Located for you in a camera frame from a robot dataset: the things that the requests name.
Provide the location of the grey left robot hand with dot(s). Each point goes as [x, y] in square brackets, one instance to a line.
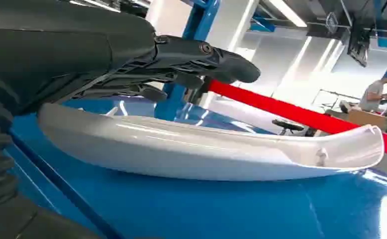
[65, 49]

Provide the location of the long white plastic part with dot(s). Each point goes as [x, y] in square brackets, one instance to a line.
[187, 151]

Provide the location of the long ceiling lamp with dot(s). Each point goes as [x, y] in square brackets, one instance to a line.
[287, 12]

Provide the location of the black round stool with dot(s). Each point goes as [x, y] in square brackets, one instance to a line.
[287, 125]

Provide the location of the red barrier belt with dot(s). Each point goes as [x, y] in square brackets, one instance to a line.
[295, 113]

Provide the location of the black hanging monitor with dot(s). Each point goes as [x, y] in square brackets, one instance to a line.
[359, 44]

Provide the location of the tan work table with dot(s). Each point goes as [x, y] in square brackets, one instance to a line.
[366, 119]

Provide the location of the person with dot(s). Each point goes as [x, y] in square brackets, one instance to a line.
[373, 95]

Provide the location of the blue steel post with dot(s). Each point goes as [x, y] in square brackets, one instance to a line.
[200, 19]

